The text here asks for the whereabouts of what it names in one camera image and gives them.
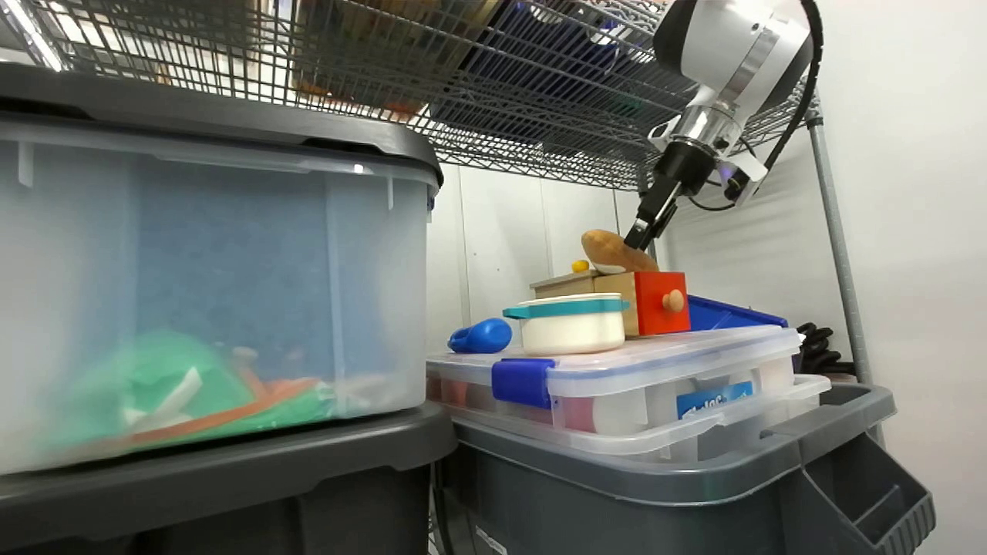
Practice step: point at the brown box on mesh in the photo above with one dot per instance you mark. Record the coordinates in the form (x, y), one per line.
(390, 52)

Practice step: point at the white bowl teal band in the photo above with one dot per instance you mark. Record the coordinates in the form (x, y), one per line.
(565, 331)

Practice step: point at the gripper finger with metal pad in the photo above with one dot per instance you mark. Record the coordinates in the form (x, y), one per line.
(642, 217)
(663, 217)

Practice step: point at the clear compartment container blue latches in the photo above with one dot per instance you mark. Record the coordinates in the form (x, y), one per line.
(658, 358)

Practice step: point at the dark blue storage bin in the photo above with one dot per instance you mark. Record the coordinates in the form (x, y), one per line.
(555, 64)

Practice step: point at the brown bread toy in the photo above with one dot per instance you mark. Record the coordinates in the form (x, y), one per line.
(615, 250)

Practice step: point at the blue round toy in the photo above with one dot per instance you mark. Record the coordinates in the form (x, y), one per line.
(481, 336)

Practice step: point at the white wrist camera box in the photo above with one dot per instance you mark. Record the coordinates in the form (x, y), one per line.
(741, 174)

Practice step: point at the orange red box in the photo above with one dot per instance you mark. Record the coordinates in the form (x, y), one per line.
(650, 309)

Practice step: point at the large clear plastic container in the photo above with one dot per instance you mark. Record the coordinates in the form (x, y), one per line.
(782, 396)

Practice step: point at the clear tote dark grey lid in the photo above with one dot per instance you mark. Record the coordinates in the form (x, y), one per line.
(256, 258)

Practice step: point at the blue container latch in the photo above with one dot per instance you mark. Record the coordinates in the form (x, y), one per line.
(522, 383)

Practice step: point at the metal shelf post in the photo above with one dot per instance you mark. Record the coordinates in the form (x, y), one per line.
(843, 258)

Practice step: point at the yellow ball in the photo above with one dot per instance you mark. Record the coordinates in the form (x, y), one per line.
(582, 265)

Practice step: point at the dark grey storage bin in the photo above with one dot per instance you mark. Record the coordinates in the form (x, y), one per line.
(203, 494)

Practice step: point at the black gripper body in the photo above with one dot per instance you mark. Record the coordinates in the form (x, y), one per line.
(681, 166)

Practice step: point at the grey plastic storage bin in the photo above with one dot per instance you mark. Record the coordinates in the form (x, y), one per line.
(618, 514)

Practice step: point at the blue flat plastic piece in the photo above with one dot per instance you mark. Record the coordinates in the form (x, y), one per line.
(729, 315)

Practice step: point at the green soft item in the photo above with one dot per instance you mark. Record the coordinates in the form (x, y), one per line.
(155, 388)

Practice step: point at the orange flat item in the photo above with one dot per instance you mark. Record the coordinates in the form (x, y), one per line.
(279, 396)

